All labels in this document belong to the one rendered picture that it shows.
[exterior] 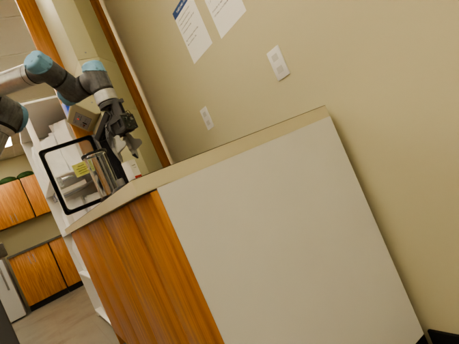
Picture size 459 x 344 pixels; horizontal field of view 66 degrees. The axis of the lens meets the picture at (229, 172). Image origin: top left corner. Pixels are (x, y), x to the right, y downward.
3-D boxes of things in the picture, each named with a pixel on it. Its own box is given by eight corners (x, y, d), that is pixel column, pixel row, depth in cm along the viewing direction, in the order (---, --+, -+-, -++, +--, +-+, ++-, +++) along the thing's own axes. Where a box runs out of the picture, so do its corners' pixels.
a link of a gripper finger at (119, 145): (125, 155, 116) (121, 130, 119) (113, 162, 119) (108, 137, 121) (132, 157, 119) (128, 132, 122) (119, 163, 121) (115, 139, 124)
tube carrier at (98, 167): (130, 191, 152) (109, 145, 152) (107, 200, 144) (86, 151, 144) (118, 197, 159) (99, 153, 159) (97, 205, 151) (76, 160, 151)
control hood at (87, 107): (91, 130, 213) (85, 115, 213) (100, 112, 185) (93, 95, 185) (72, 136, 207) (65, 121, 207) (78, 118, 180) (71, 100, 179)
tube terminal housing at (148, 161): (160, 186, 227) (111, 76, 226) (177, 177, 199) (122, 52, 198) (123, 201, 214) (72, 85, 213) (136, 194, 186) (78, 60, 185)
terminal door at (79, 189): (117, 195, 212) (91, 134, 211) (65, 216, 199) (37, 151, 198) (117, 195, 212) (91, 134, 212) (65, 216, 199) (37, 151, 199)
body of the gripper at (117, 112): (126, 130, 118) (110, 97, 118) (108, 140, 122) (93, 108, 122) (139, 128, 125) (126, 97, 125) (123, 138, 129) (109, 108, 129)
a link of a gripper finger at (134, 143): (147, 153, 126) (131, 132, 123) (135, 160, 129) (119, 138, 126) (150, 149, 129) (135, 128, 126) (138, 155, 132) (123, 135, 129)
